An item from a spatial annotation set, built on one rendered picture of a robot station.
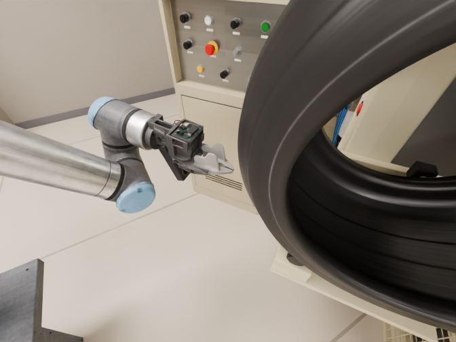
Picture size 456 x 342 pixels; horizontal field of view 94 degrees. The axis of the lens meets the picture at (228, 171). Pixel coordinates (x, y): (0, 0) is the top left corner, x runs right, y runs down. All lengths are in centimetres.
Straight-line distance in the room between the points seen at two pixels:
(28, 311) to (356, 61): 102
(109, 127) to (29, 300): 65
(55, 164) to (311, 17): 43
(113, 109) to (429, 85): 71
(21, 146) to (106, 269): 126
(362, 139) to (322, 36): 55
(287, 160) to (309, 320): 127
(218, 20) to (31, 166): 83
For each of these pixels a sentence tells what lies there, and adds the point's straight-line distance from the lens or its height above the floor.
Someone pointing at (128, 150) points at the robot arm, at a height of 101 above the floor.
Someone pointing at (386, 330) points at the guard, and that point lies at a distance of 125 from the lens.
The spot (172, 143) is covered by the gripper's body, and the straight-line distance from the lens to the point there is 48.
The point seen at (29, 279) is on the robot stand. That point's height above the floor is 60.
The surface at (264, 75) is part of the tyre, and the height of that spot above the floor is 129.
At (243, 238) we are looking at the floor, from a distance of 154.
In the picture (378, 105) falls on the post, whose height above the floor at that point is 111.
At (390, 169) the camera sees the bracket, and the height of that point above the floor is 94.
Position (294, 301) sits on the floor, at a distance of 146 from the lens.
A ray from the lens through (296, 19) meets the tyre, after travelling 23.
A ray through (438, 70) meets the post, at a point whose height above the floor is 120.
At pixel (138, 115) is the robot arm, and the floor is 111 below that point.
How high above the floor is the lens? 138
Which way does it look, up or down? 46 degrees down
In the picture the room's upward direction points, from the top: straight up
